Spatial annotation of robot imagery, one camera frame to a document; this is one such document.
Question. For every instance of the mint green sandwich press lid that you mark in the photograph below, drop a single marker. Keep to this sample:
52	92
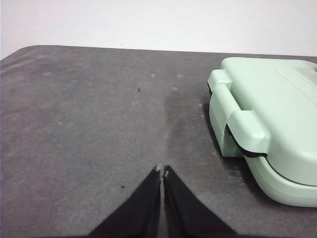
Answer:
272	99

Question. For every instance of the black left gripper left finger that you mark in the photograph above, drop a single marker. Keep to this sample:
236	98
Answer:
138	210

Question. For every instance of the mint green breakfast maker base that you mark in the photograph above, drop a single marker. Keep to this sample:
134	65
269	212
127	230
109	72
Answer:
284	192

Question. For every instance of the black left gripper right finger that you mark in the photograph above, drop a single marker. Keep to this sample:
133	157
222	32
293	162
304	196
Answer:
183	210

